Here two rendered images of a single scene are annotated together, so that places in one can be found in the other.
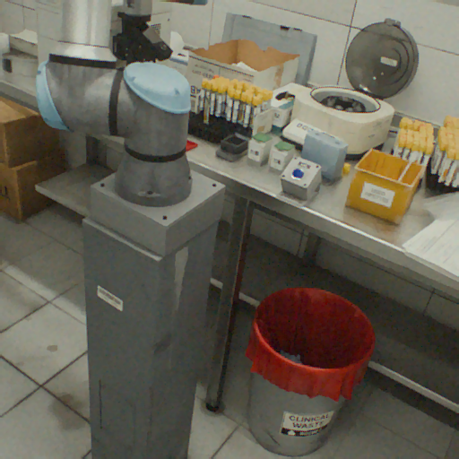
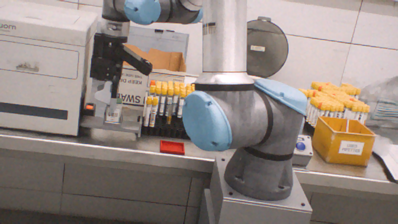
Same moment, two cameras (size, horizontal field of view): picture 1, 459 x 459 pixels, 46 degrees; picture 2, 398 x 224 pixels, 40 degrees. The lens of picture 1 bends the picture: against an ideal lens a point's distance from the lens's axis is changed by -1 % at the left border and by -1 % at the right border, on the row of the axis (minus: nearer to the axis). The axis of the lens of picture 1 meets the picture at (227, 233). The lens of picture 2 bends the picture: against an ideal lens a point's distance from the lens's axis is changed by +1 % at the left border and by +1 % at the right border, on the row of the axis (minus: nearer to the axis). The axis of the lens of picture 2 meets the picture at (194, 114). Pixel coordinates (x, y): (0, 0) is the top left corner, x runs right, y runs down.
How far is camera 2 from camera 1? 0.94 m
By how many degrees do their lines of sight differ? 35
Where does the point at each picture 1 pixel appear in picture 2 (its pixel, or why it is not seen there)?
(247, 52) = not seen: hidden behind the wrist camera
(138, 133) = (281, 138)
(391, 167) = (333, 126)
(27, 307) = not seen: outside the picture
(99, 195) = (235, 204)
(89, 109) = (254, 127)
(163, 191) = (290, 182)
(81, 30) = (240, 60)
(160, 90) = (303, 99)
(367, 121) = not seen: hidden behind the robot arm
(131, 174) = (267, 175)
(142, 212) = (284, 205)
